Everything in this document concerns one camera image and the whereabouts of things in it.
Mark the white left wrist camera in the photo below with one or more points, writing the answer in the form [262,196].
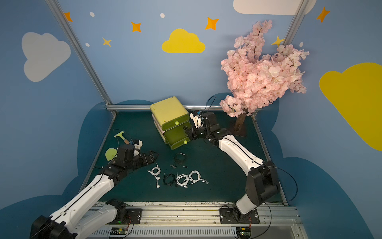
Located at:
[137,147]

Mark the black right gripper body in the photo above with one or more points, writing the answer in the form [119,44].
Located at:
[192,132]

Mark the white wired earphones left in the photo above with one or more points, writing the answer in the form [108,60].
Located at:
[156,171]

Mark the white wired earphones right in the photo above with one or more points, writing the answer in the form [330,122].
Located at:
[195,177]

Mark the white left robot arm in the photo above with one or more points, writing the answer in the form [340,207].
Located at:
[70,222]

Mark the white wired earphones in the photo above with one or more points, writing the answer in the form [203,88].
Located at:
[195,177]
[182,180]
[156,171]

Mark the black wired earphones upper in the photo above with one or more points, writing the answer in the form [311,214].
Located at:
[179,160]

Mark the pink blossom artificial tree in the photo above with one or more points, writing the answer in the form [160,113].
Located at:
[256,80]

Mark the aluminium left frame post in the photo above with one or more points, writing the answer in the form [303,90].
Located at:
[75,43]

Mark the black wired earphones lower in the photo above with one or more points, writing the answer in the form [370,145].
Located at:
[169,179]

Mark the aluminium right frame post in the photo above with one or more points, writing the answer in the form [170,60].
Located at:
[296,22]

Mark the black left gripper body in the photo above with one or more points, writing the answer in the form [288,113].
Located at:
[143,158]

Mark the round green spatula wooden handle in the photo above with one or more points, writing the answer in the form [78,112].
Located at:
[110,154]

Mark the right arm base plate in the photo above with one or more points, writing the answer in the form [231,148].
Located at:
[233,216]

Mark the aluminium back frame rail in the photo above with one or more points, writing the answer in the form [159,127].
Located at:
[147,107]

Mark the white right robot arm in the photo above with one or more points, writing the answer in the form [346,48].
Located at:
[262,177]

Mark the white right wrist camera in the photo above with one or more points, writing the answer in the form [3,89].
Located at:
[197,119]

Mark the green scraper with wooden handle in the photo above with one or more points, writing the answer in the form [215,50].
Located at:
[120,135]

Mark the yellow-green drawer cabinet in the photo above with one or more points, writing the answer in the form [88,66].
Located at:
[170,118]

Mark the aluminium front rail platform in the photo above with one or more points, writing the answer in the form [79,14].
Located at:
[200,220]

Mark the aluminium frame post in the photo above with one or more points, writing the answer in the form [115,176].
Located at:
[296,22]
[75,43]

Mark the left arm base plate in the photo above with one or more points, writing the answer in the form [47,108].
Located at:
[131,215]

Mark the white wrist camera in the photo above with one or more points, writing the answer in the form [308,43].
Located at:
[137,147]
[197,119]

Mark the white wired earphones middle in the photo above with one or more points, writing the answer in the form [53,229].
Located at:
[182,180]

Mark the black wired earphones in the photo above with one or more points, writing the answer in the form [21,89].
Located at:
[169,179]
[179,160]

